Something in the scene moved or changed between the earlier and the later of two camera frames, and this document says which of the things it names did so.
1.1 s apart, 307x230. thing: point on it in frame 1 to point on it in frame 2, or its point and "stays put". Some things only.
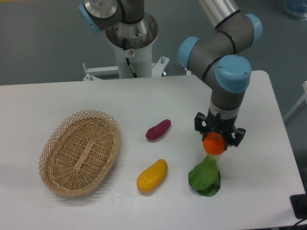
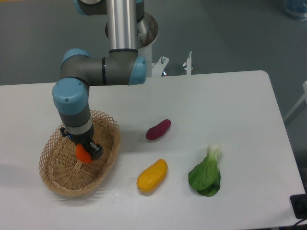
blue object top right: x=297 y=8 stays put
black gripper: x=217 y=123 to x=95 y=151
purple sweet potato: x=158 y=131 stays put
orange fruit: x=214 y=143 to x=82 y=154
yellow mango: x=150 y=178 stays put
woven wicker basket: x=78 y=152 stays put
